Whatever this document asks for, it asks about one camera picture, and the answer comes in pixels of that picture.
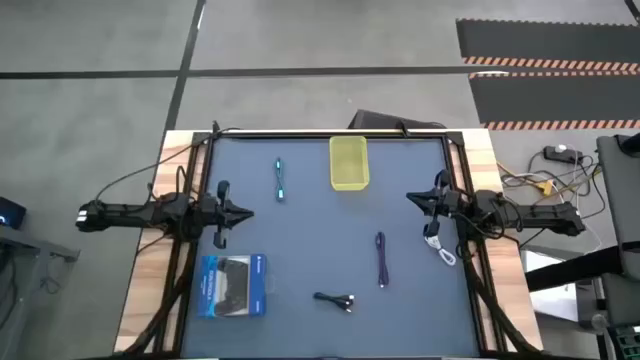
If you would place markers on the blue controller box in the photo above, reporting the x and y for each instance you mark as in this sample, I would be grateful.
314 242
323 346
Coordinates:
232 285

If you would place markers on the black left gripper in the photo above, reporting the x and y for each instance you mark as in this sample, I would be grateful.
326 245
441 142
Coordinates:
221 212

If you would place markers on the dark grey desk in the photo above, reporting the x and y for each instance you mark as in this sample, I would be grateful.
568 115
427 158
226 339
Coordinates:
620 200

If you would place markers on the white floor sheet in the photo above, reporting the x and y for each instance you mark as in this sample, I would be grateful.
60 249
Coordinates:
550 295

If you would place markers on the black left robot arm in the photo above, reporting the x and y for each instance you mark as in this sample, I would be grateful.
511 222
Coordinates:
130 214

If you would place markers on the black power strip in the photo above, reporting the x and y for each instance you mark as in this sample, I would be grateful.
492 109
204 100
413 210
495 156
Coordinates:
562 153

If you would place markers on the black equipment case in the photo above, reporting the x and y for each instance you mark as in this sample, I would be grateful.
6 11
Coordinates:
380 120

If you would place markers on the blue-grey table mat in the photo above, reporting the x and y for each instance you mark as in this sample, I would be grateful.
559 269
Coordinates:
325 240

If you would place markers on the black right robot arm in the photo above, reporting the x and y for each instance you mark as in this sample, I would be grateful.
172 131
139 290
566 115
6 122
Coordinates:
530 217

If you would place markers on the yellow translucent plastic bin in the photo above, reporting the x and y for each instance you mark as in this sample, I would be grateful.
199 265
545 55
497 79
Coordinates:
349 162

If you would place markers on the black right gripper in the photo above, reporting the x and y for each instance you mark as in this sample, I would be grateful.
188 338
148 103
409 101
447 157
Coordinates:
445 204

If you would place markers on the black hazard-striped floor mat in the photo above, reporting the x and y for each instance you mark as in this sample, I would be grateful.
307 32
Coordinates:
550 97
545 40

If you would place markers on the black device blue light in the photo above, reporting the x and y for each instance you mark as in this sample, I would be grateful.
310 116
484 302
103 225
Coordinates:
10 212

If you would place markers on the grey metal stand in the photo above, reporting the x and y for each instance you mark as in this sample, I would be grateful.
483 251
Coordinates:
30 245

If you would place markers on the black aluminium rig frame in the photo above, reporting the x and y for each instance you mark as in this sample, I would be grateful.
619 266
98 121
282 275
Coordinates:
300 135

